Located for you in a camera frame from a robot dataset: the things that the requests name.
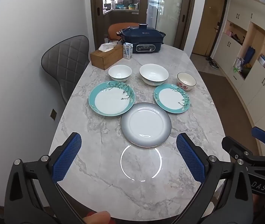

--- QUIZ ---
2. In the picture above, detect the small teal floral plate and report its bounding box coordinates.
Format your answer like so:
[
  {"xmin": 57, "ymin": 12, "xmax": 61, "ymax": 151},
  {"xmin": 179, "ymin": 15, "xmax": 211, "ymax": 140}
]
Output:
[{"xmin": 153, "ymin": 83, "xmax": 191, "ymax": 114}]

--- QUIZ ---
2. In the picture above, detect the small drink carton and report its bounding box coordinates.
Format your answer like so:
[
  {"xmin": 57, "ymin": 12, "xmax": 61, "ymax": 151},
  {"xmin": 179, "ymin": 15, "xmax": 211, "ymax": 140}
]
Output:
[{"xmin": 123, "ymin": 43, "xmax": 133, "ymax": 60}]

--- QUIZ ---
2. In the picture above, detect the wooden tissue box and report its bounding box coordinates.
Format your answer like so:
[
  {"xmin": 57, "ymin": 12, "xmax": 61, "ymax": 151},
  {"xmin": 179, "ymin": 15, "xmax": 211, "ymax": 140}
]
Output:
[{"xmin": 90, "ymin": 44, "xmax": 124, "ymax": 71}]

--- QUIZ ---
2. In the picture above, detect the person's left hand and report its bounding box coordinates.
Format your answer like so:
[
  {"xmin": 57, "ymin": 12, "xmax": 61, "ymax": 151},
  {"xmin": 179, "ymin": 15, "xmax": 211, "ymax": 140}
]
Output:
[{"xmin": 83, "ymin": 211, "xmax": 111, "ymax": 224}]

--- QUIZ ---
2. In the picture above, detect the grey rimmed plate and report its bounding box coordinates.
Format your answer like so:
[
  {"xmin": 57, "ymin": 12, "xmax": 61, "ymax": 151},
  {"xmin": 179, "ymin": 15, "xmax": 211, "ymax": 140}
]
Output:
[{"xmin": 121, "ymin": 102, "xmax": 172, "ymax": 148}]

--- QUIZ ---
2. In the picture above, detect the pink floral bowl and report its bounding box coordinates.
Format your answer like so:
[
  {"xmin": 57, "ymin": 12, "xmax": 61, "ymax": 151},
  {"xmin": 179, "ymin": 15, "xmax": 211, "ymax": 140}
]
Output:
[{"xmin": 177, "ymin": 72, "xmax": 197, "ymax": 92}]

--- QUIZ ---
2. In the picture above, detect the blue bag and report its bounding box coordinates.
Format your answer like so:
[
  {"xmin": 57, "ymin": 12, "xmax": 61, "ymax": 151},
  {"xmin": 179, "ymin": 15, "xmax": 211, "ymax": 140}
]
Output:
[{"xmin": 243, "ymin": 46, "xmax": 256, "ymax": 66}]

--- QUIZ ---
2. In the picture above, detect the large white bowl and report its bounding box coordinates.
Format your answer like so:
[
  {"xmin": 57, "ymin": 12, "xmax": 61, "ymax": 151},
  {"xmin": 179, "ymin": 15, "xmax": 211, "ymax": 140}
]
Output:
[{"xmin": 139, "ymin": 63, "xmax": 169, "ymax": 86}]

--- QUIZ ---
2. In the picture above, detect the person's right forearm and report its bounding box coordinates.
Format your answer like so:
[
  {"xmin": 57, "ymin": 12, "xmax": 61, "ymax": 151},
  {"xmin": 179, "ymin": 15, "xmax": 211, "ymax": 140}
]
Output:
[{"xmin": 253, "ymin": 194, "xmax": 265, "ymax": 213}]

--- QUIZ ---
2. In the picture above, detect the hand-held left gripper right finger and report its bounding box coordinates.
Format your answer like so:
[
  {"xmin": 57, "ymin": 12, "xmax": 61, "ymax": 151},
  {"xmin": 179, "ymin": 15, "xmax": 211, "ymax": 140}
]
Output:
[{"xmin": 172, "ymin": 133, "xmax": 254, "ymax": 224}]

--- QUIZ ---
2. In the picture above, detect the white wall cabinet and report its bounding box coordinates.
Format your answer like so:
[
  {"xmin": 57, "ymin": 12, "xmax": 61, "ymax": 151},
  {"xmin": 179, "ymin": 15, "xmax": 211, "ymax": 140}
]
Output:
[{"xmin": 213, "ymin": 0, "xmax": 265, "ymax": 150}]

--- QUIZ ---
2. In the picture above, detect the dark shelf clutter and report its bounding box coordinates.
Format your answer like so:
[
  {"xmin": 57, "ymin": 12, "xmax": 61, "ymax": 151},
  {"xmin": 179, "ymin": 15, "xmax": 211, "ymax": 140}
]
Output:
[{"xmin": 230, "ymin": 31, "xmax": 245, "ymax": 45}]

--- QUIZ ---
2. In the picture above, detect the white bag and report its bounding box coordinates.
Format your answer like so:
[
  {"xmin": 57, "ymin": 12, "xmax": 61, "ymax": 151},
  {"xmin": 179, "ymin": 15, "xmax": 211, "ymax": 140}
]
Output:
[{"xmin": 234, "ymin": 57, "xmax": 245, "ymax": 74}]

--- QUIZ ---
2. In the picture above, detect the brown framed glass door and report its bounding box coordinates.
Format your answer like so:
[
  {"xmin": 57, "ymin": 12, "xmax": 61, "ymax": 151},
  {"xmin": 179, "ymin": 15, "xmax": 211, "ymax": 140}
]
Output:
[
  {"xmin": 90, "ymin": 0, "xmax": 147, "ymax": 50},
  {"xmin": 146, "ymin": 0, "xmax": 197, "ymax": 50}
]

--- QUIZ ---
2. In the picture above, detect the grey quilted chair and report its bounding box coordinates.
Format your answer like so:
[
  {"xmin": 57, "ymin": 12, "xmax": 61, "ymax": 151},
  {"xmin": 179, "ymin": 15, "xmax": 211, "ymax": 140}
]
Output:
[{"xmin": 41, "ymin": 35, "xmax": 90, "ymax": 104}]

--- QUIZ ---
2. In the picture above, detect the wooden entry door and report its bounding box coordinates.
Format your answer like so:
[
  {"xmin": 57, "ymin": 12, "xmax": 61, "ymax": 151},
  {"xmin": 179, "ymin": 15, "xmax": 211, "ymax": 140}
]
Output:
[{"xmin": 192, "ymin": 0, "xmax": 227, "ymax": 56}]

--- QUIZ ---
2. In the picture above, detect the white tissue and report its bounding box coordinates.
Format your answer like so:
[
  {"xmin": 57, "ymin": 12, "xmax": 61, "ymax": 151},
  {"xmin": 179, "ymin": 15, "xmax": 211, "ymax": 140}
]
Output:
[{"xmin": 98, "ymin": 43, "xmax": 117, "ymax": 52}]

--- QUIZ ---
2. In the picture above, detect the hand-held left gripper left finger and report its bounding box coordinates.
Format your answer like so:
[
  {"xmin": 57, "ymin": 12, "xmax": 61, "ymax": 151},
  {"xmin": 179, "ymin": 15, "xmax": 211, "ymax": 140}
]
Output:
[{"xmin": 4, "ymin": 132, "xmax": 86, "ymax": 224}]

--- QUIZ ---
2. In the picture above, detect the orange chair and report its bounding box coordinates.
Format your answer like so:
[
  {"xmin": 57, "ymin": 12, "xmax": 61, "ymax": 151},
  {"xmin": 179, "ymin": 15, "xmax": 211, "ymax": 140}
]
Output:
[{"xmin": 108, "ymin": 23, "xmax": 140, "ymax": 43}]

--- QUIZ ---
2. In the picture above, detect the small white bowl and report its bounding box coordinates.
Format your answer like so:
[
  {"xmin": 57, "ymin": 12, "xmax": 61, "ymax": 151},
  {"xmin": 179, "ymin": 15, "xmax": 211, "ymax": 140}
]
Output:
[{"xmin": 108, "ymin": 65, "xmax": 132, "ymax": 83}]

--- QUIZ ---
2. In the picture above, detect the dark blue electric cooker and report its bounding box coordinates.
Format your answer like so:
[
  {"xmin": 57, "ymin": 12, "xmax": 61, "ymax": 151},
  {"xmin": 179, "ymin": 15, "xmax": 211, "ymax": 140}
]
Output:
[{"xmin": 116, "ymin": 23, "xmax": 166, "ymax": 54}]

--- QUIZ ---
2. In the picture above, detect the large teal floral plate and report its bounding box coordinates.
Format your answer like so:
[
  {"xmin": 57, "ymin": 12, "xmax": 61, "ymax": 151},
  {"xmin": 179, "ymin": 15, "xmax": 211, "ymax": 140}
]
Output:
[{"xmin": 88, "ymin": 81, "xmax": 135, "ymax": 117}]

